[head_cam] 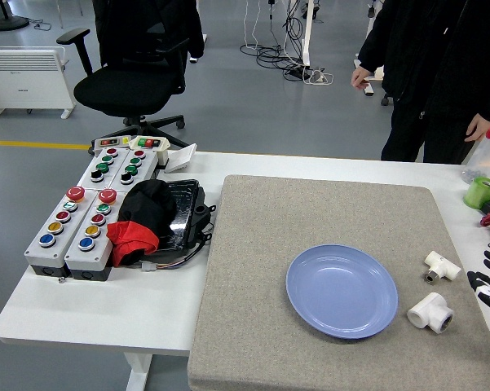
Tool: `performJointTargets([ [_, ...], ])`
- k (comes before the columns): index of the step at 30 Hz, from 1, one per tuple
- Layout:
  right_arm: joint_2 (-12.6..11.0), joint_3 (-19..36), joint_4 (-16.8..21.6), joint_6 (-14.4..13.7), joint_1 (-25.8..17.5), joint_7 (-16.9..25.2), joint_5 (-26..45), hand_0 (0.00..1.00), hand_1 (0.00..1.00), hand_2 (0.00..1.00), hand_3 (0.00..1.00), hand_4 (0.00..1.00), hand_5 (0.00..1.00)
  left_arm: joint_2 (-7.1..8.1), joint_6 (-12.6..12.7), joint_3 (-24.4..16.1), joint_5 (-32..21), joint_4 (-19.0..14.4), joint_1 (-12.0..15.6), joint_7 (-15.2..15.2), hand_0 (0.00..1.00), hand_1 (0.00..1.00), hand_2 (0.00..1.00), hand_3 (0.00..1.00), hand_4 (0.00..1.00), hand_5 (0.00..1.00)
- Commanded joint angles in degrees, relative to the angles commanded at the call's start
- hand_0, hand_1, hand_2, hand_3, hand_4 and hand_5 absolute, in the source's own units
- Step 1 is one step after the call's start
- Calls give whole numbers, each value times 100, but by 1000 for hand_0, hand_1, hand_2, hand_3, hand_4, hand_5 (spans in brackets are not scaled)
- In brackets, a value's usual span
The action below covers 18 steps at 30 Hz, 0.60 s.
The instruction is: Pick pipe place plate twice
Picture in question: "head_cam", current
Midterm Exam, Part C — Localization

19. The person's right hand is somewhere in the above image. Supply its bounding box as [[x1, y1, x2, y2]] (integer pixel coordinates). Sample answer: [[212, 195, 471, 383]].
[[350, 66, 373, 90]]

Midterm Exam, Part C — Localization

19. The person's left hand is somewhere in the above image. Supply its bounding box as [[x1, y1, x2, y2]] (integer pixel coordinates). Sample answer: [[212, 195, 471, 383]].
[[464, 112, 490, 143]]

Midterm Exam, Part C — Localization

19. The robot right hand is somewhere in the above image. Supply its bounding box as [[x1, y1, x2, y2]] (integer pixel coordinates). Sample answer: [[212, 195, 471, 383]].
[[466, 249, 490, 319]]

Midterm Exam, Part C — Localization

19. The white tee pipe metal nut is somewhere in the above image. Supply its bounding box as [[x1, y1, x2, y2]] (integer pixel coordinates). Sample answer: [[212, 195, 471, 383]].
[[422, 250, 462, 285]]

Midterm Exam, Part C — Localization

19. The large white tee pipe fitting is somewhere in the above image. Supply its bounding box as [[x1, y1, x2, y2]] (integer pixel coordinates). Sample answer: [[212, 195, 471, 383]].
[[406, 292, 456, 333]]

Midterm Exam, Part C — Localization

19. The blue plate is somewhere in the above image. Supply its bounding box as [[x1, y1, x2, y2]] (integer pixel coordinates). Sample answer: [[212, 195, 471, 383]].
[[285, 244, 400, 340]]

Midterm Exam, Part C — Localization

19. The clear bottle red cap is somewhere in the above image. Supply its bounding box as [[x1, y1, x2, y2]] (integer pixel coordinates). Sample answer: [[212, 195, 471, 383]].
[[461, 116, 490, 183]]

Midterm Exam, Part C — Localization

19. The green tape roll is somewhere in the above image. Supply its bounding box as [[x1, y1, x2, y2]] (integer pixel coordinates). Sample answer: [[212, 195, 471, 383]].
[[463, 176, 490, 211]]

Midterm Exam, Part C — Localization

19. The white desk leg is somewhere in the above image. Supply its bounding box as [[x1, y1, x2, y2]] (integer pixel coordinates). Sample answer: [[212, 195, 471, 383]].
[[300, 0, 314, 67]]

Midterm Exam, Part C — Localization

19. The person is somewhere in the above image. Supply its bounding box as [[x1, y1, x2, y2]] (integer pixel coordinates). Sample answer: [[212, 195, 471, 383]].
[[350, 0, 490, 165]]

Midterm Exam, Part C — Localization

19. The grey-brown mat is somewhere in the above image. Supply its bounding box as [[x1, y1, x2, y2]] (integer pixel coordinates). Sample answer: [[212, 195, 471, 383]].
[[187, 174, 490, 391]]

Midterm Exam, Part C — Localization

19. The black plastic tray device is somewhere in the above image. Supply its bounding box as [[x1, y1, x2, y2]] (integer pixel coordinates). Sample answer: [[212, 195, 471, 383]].
[[148, 178, 218, 266]]

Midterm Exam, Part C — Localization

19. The grey four-button control box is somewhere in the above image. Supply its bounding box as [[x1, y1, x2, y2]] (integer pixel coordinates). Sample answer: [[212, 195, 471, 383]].
[[112, 148, 160, 192], [77, 147, 130, 191]]

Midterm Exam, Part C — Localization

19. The black office chair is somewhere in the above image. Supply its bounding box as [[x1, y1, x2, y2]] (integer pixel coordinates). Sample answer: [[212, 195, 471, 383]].
[[55, 0, 188, 150]]

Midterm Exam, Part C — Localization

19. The black cloth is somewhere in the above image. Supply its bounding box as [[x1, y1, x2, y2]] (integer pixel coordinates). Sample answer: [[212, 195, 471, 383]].
[[117, 178, 179, 268]]

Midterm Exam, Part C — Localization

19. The red cloth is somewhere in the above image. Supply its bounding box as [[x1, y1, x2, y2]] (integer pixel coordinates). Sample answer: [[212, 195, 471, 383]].
[[106, 221, 160, 266]]

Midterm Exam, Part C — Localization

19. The grey emergency-stop button box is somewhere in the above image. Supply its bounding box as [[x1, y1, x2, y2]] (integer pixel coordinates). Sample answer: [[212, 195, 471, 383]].
[[24, 186, 99, 278], [64, 187, 126, 282]]

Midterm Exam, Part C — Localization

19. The white panel heater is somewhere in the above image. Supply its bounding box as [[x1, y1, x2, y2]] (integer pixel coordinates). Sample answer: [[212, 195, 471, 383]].
[[0, 46, 77, 120]]

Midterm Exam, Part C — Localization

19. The white table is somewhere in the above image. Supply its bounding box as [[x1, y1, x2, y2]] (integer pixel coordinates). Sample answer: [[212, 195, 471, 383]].
[[0, 151, 490, 391]]

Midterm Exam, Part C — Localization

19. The black round stand base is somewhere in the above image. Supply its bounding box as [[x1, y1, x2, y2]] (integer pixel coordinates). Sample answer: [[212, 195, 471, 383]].
[[0, 0, 30, 32]]

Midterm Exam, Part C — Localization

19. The white desk frame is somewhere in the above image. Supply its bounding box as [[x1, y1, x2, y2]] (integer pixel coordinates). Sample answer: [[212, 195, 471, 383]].
[[353, 59, 386, 98]]

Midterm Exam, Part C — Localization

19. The black floor cable bundle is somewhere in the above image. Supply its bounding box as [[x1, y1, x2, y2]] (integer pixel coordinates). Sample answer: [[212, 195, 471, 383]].
[[239, 0, 311, 82]]

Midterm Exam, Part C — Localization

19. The white green-red switch box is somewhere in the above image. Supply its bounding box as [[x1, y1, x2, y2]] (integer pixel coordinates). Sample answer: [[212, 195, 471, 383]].
[[129, 135, 171, 167]]

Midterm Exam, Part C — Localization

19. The small grey switch box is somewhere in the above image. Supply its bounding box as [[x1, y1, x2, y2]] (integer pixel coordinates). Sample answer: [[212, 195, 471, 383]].
[[92, 136, 132, 155]]

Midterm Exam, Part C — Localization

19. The wire harness with connector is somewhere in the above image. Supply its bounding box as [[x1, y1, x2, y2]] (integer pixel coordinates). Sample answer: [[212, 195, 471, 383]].
[[140, 244, 209, 273]]

